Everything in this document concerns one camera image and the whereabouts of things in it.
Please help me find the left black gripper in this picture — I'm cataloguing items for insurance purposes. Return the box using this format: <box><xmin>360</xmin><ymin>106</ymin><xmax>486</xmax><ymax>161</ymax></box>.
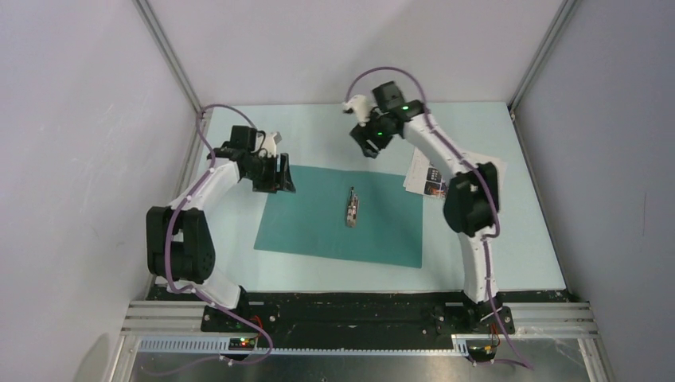
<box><xmin>243</xmin><ymin>152</ymin><xmax>295</xmax><ymax>193</ymax></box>

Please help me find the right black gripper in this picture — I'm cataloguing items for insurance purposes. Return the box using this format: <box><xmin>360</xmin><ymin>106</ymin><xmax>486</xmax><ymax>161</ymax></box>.
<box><xmin>349</xmin><ymin>106</ymin><xmax>396</xmax><ymax>159</ymax></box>

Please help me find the printed paper file top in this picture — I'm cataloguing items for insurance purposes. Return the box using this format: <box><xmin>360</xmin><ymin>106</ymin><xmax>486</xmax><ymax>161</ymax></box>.
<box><xmin>403</xmin><ymin>147</ymin><xmax>509</xmax><ymax>199</ymax></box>

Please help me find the teal green folder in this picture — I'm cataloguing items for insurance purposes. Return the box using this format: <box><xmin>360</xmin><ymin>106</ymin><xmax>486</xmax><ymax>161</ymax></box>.
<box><xmin>254</xmin><ymin>166</ymin><xmax>423</xmax><ymax>268</ymax></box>

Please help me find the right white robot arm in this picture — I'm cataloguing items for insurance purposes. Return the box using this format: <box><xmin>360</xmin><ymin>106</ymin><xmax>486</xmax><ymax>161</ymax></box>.
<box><xmin>342</xmin><ymin>81</ymin><xmax>501</xmax><ymax>333</ymax></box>

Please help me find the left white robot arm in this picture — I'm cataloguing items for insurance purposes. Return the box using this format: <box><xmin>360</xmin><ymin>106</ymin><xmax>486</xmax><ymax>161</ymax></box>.
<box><xmin>146</xmin><ymin>126</ymin><xmax>295</xmax><ymax>331</ymax></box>

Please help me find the metal folder clip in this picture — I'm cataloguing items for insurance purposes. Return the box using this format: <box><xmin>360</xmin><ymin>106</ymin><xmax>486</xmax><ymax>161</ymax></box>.
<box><xmin>345</xmin><ymin>186</ymin><xmax>359</xmax><ymax>228</ymax></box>

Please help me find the left controller board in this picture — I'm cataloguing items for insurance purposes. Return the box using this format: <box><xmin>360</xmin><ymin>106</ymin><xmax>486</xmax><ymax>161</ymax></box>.
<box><xmin>228</xmin><ymin>337</ymin><xmax>257</xmax><ymax>352</ymax></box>

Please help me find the controller board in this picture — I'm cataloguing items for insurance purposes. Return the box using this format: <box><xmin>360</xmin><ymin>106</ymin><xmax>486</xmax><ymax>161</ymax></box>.
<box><xmin>228</xmin><ymin>337</ymin><xmax>257</xmax><ymax>352</ymax></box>
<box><xmin>466</xmin><ymin>345</ymin><xmax>497</xmax><ymax>364</ymax></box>

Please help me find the right controller board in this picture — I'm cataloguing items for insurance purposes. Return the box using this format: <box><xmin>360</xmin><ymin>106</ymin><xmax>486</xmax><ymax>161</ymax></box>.
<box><xmin>466</xmin><ymin>345</ymin><xmax>497</xmax><ymax>364</ymax></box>

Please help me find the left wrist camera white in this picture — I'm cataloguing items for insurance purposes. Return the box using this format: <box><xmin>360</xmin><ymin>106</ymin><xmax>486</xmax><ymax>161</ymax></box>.
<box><xmin>256</xmin><ymin>131</ymin><xmax>282</xmax><ymax>158</ymax></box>

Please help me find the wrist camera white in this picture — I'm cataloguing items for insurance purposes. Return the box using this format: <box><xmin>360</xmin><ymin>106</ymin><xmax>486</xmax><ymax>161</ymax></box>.
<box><xmin>342</xmin><ymin>95</ymin><xmax>375</xmax><ymax>127</ymax></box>
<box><xmin>256</xmin><ymin>131</ymin><xmax>282</xmax><ymax>158</ymax></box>

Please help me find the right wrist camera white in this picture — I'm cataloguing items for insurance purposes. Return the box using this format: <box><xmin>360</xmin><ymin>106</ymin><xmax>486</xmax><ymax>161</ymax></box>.
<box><xmin>342</xmin><ymin>95</ymin><xmax>375</xmax><ymax>127</ymax></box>

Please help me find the white slotted cable duct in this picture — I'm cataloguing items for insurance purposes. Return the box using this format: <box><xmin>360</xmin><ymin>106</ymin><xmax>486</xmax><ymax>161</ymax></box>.
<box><xmin>138</xmin><ymin>336</ymin><xmax>468</xmax><ymax>357</ymax></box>

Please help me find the left aluminium frame post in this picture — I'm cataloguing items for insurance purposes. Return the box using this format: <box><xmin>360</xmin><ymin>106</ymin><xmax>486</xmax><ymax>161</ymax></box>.
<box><xmin>131</xmin><ymin>0</ymin><xmax>202</xmax><ymax>115</ymax></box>

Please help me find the aluminium frame post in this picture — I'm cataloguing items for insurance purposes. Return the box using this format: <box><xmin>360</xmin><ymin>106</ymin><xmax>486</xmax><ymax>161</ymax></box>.
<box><xmin>131</xmin><ymin>0</ymin><xmax>202</xmax><ymax>115</ymax></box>
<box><xmin>508</xmin><ymin>0</ymin><xmax>582</xmax><ymax>115</ymax></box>

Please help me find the right aluminium frame post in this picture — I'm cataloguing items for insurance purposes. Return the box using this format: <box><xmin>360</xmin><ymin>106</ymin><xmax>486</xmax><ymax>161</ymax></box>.
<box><xmin>508</xmin><ymin>0</ymin><xmax>582</xmax><ymax>115</ymax></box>

